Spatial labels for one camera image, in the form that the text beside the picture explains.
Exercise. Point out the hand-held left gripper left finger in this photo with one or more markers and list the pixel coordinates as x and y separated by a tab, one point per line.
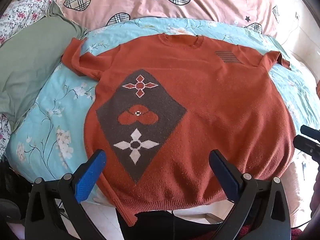
88	178

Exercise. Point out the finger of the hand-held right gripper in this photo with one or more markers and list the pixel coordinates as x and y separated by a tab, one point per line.
311	131
306	146

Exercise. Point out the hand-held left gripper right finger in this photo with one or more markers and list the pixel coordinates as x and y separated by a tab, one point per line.
226	177

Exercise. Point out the orange knit sweater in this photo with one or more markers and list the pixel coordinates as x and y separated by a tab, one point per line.
212	105

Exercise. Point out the cream quilted bed pad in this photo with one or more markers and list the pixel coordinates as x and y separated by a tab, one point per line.
298	180

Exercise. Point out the person's black pants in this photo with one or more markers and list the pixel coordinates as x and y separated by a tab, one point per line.
155	226

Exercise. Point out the blue floral bed sheet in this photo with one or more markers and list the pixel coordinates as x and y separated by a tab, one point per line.
50	105

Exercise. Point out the green pillow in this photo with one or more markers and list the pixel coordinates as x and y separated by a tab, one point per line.
30	60

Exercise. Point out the pink heart print quilt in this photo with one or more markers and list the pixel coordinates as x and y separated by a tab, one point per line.
125	2

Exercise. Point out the white floral quilt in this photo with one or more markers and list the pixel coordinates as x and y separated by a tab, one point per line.
22	10

